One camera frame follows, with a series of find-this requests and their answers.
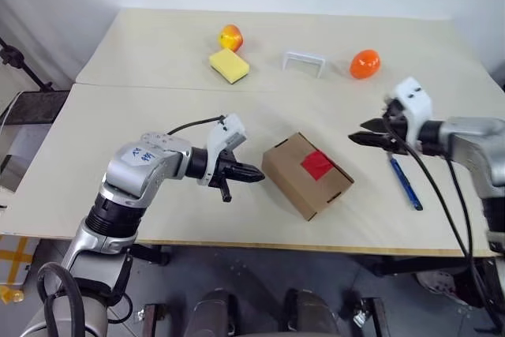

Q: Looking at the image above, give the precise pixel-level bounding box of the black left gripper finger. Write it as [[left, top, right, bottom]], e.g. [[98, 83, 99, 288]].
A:
[[233, 172, 267, 185], [233, 162, 265, 175]]

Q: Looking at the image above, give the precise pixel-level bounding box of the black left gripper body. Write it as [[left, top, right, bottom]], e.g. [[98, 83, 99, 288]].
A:
[[206, 148, 238, 204]]

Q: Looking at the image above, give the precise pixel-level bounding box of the black table foot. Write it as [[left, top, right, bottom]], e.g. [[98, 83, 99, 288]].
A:
[[352, 296, 391, 337], [136, 301, 167, 337]]

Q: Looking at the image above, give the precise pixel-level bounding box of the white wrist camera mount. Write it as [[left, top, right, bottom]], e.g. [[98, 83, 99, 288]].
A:
[[196, 113, 249, 188], [388, 76, 434, 147]]

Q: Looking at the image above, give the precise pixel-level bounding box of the cardboard box with yellow tape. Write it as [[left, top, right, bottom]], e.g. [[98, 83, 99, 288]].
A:
[[0, 234, 39, 287]]

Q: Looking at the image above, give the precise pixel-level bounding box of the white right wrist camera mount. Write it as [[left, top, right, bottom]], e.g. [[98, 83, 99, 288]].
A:
[[388, 76, 434, 147]]

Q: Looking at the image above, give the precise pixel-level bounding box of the thick black left shoulder cable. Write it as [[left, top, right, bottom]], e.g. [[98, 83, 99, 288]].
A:
[[36, 262, 84, 337]]

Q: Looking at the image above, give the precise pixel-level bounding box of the white rectangular frame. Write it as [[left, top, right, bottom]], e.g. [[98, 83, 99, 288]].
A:
[[281, 51, 327, 79]]

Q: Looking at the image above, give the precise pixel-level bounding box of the thin black left wrist cable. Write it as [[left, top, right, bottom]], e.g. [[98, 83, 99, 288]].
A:
[[166, 114, 226, 136]]

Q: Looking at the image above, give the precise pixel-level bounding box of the dark rounded shape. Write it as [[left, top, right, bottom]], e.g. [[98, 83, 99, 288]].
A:
[[185, 288, 240, 337], [284, 288, 342, 337]]

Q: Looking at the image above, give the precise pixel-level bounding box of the yellow sponge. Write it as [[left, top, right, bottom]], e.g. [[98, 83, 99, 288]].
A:
[[208, 48, 252, 86]]

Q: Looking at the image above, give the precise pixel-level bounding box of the thin black loose cable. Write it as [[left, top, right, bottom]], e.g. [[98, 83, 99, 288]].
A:
[[105, 293, 134, 324]]

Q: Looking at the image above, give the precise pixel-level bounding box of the orange plastic fruit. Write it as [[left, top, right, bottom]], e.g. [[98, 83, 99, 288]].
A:
[[349, 49, 383, 80]]

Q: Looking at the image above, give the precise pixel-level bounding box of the pink white patterned bag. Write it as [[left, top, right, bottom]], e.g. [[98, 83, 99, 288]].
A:
[[413, 269, 481, 306]]

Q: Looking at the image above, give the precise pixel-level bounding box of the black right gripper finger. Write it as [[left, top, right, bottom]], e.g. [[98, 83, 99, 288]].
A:
[[359, 116, 387, 133], [347, 130, 395, 153]]

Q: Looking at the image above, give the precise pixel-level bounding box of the small yellow object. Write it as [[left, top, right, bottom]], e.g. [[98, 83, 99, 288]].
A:
[[0, 286, 24, 306]]

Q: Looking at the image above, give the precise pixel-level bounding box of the blue pen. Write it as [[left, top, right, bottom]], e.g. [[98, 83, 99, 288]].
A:
[[388, 156, 424, 212]]

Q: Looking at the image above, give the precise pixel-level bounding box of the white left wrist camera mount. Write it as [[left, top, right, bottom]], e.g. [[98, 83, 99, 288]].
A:
[[196, 113, 249, 188]]

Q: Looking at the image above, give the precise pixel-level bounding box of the black table frame bar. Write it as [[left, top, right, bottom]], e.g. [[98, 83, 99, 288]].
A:
[[128, 242, 171, 268], [370, 254, 490, 278]]

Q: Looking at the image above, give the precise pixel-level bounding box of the black tripod stand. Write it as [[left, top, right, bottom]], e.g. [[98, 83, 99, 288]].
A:
[[0, 36, 54, 92]]

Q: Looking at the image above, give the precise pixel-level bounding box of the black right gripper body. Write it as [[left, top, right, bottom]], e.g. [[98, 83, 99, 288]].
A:
[[380, 98, 414, 155]]

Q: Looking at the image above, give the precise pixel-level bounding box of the brown cardboard box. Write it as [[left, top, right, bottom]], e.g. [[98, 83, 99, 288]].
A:
[[261, 131, 355, 222]]

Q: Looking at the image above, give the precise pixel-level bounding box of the red tape piece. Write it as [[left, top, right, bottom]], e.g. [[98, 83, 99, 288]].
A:
[[301, 150, 333, 182]]

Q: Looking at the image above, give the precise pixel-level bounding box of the dark speckled platform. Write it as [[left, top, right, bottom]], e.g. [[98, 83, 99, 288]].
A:
[[6, 90, 72, 127]]

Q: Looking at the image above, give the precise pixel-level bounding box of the yellow red apple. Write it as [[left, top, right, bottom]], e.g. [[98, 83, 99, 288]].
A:
[[217, 24, 245, 53]]

